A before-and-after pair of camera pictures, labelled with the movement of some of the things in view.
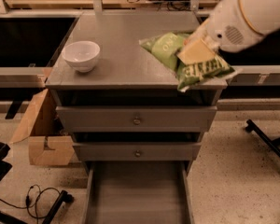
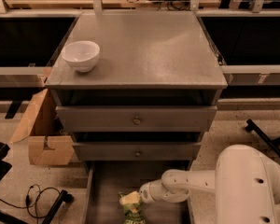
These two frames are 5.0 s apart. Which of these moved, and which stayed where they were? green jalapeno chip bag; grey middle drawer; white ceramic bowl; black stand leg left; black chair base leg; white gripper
Moved: green jalapeno chip bag; white gripper
Stayed: black stand leg left; black chair base leg; grey middle drawer; white ceramic bowl
